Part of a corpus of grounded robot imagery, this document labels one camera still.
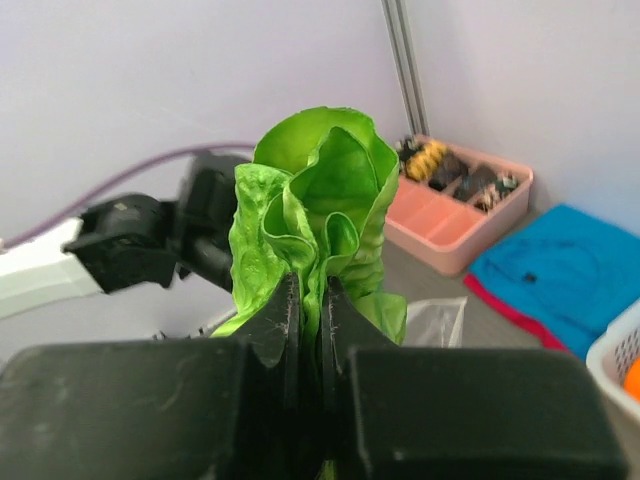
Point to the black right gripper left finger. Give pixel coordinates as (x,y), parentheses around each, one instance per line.
(217,408)

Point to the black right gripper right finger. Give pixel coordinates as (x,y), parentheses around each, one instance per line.
(393,412)

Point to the clear zip top bag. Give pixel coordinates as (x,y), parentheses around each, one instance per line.
(435,323)

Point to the green lettuce leaf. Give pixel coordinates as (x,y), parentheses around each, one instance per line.
(313,202)

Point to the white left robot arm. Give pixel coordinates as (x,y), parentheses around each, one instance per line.
(130,240)

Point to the magenta folded cloth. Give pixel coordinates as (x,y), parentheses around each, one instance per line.
(518,319)

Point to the pink divided storage box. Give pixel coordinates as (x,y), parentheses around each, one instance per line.
(446,233)

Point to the white plastic basket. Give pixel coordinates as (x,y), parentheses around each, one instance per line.
(611,356)

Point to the blue folded cloth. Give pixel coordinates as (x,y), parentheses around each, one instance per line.
(568,270)

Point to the pink floral roll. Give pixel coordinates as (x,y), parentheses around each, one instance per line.
(504,184)

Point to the orange fruit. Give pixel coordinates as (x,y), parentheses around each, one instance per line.
(631,383)

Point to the black roll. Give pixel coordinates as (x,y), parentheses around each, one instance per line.
(474,182)

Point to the yellow striped roll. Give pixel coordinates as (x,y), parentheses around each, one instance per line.
(422,164)

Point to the dark brown roll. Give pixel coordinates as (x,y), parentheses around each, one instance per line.
(450,168)

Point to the dark floral sushi roll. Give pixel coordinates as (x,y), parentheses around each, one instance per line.
(408,147)

